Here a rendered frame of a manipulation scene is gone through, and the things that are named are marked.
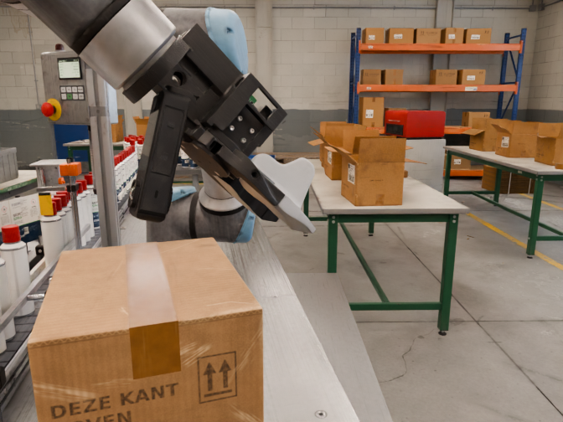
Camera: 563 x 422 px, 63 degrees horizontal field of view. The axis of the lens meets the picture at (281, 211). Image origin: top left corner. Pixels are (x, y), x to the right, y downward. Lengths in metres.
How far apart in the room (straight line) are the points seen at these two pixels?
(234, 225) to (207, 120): 0.67
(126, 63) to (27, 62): 9.45
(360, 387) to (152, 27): 0.73
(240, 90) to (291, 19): 8.48
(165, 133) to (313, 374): 0.66
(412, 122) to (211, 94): 6.00
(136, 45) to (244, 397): 0.40
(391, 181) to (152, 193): 2.28
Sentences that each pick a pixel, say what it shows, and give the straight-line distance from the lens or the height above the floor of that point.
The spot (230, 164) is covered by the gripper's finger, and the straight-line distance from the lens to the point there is 0.40.
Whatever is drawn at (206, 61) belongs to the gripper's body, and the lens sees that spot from 0.43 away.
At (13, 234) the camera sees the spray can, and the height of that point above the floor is 1.07.
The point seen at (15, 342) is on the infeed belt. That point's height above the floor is 0.88.
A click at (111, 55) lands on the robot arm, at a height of 1.38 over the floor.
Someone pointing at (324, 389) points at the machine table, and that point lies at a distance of 0.92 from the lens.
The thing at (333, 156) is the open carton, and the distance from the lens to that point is 3.41.
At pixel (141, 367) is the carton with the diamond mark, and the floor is 1.07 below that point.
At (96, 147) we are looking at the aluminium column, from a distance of 1.34.
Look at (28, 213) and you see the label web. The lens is 1.64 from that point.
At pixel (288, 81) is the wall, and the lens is 8.79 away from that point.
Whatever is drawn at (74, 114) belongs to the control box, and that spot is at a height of 1.31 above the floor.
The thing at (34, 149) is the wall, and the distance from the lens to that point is 9.88.
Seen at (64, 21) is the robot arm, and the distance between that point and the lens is 0.41.
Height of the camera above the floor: 1.35
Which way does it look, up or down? 13 degrees down
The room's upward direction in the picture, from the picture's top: straight up
